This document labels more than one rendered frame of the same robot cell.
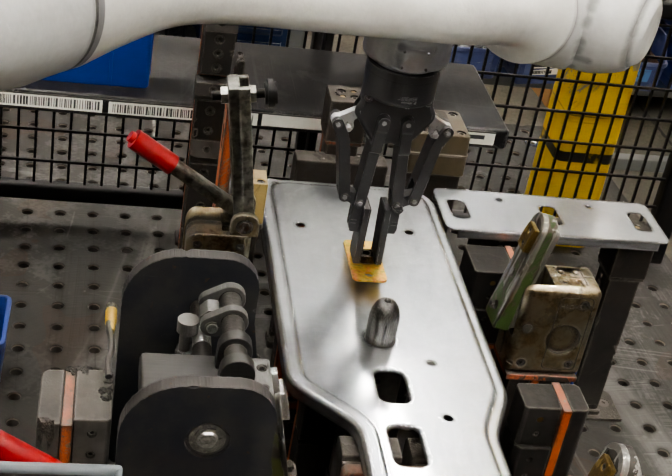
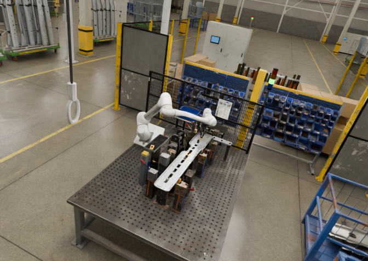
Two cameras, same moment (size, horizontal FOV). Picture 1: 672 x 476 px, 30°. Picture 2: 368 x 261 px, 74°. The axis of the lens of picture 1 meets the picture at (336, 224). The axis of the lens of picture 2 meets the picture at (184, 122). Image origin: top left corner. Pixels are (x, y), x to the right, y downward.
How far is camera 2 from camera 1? 225 cm
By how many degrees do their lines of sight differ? 28
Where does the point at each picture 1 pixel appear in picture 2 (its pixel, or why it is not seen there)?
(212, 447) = (176, 139)
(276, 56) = not seen: hidden behind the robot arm
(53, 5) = (172, 113)
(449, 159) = (216, 134)
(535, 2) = (205, 119)
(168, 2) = (180, 114)
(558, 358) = (213, 149)
